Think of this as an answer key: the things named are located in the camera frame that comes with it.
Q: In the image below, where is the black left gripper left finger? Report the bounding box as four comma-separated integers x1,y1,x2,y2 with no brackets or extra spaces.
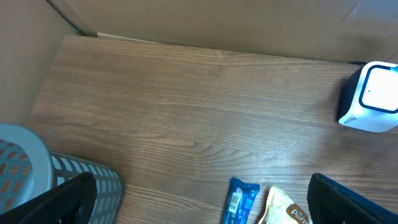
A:
1,172,97,224

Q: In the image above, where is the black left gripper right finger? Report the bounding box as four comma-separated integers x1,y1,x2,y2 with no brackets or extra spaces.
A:
307,173,397,224

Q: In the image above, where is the beige brown snack bag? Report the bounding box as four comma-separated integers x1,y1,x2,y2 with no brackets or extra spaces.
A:
258,186,313,224

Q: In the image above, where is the blue snack bar wrapper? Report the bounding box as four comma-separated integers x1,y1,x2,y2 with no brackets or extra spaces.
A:
222,177,261,224

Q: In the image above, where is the white barcode scanner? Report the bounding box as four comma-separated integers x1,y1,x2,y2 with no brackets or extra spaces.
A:
338,61,397,133

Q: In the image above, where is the grey plastic mesh basket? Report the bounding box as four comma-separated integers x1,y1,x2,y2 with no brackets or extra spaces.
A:
1,123,124,224

